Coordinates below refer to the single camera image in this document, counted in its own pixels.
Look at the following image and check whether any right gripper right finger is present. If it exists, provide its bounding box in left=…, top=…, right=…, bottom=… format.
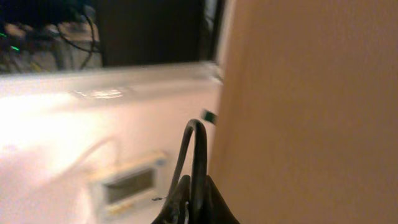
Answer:
left=203, top=175, right=239, bottom=224

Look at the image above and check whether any black cable black plug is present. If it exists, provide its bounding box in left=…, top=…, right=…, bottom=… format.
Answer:
left=167, top=119, right=207, bottom=224

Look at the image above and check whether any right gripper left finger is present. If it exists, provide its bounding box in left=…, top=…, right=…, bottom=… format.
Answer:
left=152, top=175, right=190, bottom=224

